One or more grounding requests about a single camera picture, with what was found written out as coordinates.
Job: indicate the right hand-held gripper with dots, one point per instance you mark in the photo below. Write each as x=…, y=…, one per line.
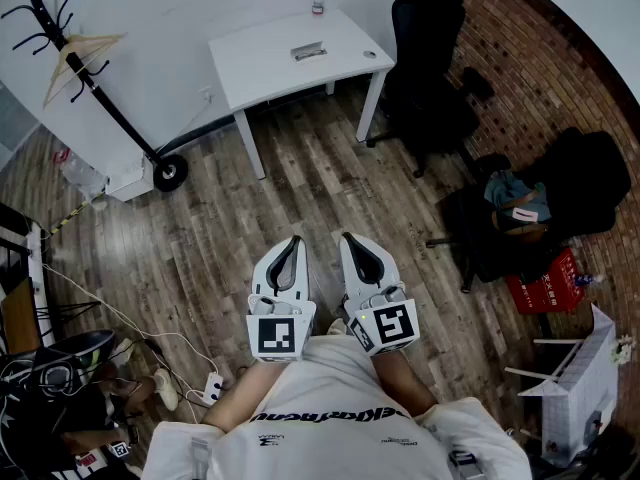
x=395, y=325

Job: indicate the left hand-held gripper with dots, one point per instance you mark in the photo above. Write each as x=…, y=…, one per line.
x=275, y=335

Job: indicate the white glasses case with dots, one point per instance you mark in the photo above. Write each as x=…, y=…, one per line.
x=309, y=48

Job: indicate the person's right forearm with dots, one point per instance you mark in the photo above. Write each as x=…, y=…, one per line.
x=405, y=383

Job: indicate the person's left forearm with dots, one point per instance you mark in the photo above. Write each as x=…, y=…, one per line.
x=245, y=398

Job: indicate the black eyeglasses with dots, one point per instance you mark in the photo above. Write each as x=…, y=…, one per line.
x=310, y=56

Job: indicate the person's beige shoe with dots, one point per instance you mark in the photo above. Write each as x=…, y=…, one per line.
x=342, y=328

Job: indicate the white power strip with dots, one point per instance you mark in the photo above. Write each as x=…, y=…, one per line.
x=214, y=387

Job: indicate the black coat rack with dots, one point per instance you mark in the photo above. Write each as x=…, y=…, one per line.
x=170, y=172

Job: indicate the person's white shirt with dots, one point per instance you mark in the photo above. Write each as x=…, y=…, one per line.
x=340, y=448

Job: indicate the red bag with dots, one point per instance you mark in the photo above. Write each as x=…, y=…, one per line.
x=545, y=288

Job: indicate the white perforated box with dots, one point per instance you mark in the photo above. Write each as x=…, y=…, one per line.
x=127, y=178

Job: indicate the black office chair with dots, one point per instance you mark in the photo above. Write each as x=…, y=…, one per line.
x=425, y=93

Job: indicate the white table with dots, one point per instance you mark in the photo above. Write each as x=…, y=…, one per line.
x=260, y=68

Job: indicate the clear plastic bag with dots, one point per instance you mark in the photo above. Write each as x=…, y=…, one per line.
x=80, y=173

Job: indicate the white flower bunch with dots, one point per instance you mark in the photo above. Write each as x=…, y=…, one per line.
x=623, y=349

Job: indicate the black metal rack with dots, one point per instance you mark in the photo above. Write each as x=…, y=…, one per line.
x=12, y=218

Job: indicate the plastic bottle with red cap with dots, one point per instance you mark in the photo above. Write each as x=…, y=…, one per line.
x=318, y=3

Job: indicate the wooden clothes hanger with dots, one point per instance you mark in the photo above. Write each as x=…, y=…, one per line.
x=90, y=43

